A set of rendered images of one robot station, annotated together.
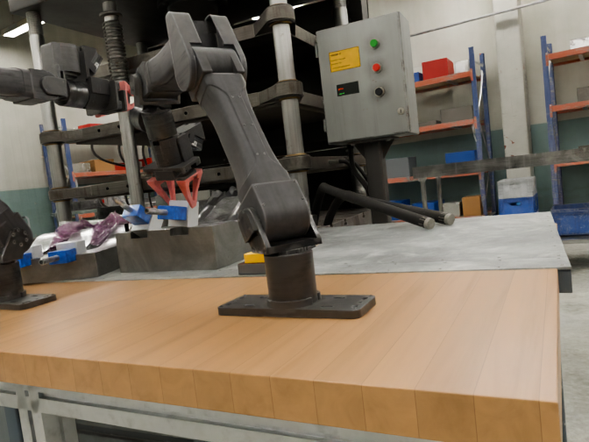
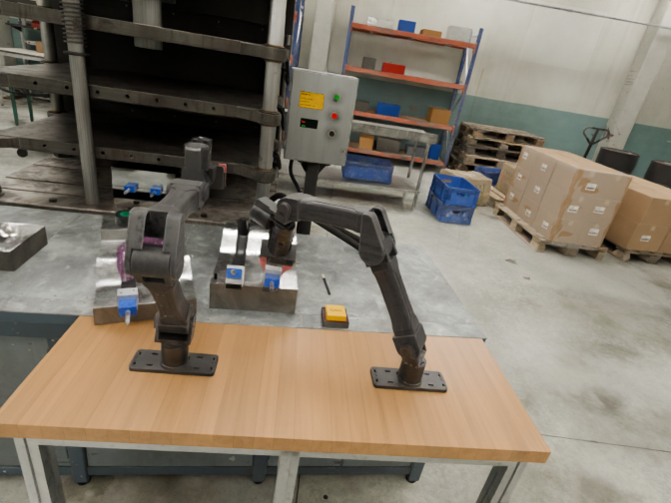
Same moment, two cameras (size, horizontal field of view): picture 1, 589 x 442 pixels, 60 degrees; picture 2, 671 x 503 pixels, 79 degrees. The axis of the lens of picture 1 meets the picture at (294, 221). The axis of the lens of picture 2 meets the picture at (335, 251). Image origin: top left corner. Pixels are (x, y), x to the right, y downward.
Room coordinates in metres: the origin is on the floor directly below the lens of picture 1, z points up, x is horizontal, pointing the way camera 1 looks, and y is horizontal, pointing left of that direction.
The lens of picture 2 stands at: (0.09, 0.71, 1.54)
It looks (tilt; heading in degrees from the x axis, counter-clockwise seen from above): 25 degrees down; 324
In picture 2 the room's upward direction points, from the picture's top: 10 degrees clockwise
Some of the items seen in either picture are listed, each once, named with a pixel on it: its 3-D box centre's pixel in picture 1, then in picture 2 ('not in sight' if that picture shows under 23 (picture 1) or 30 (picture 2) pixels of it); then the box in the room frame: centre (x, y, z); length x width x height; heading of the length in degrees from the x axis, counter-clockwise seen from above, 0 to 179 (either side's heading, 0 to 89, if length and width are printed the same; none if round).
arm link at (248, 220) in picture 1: (279, 228); (413, 348); (0.64, 0.02, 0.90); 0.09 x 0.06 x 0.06; 122
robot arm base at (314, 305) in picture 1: (291, 278); (411, 369); (0.64, 0.01, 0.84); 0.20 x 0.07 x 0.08; 62
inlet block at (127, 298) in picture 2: (14, 261); (128, 309); (1.11, 0.62, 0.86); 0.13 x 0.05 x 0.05; 172
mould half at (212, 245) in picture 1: (225, 224); (259, 254); (1.29, 0.18, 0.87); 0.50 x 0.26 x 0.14; 155
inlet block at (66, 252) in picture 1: (60, 257); not in sight; (1.09, 0.51, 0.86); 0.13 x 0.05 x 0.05; 172
